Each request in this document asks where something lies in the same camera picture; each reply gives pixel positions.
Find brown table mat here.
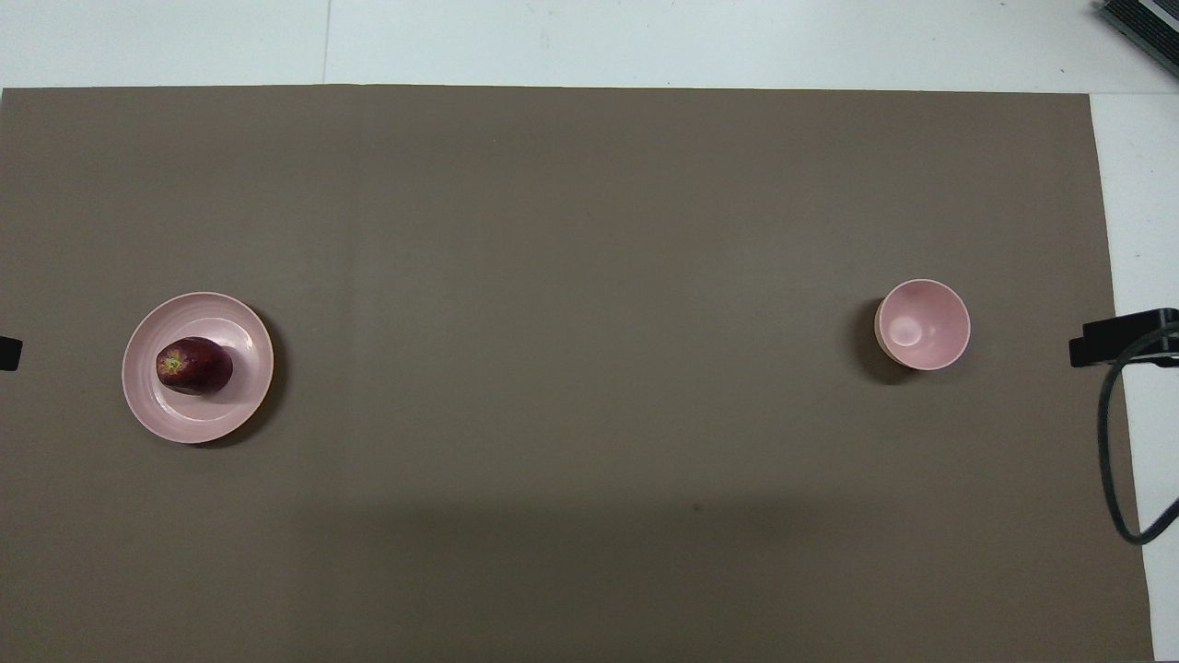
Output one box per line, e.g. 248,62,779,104
0,85,1157,663

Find dark red apple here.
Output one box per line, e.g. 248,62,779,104
156,336,234,396

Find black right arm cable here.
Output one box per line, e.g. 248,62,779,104
1096,320,1179,546

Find pink bowl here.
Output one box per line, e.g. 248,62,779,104
874,279,972,372

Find pink plate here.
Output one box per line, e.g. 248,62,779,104
122,292,275,445

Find black ridged device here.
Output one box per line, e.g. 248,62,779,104
1096,0,1179,54

